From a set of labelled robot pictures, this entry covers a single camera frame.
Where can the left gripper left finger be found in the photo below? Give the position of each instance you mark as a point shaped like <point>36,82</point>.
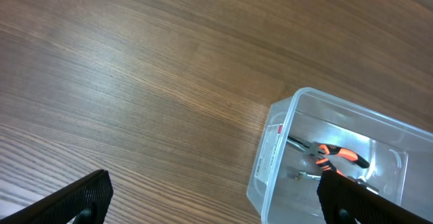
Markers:
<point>85,201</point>

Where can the silver socket wrench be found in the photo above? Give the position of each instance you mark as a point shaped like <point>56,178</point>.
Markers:
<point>301,175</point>

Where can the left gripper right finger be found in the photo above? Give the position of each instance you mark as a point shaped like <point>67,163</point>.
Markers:
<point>345,201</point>

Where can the clear plastic container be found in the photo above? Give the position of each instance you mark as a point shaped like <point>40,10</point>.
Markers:
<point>399,154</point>

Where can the orange black needle-nose pliers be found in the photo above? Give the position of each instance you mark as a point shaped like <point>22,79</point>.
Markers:
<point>320,151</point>

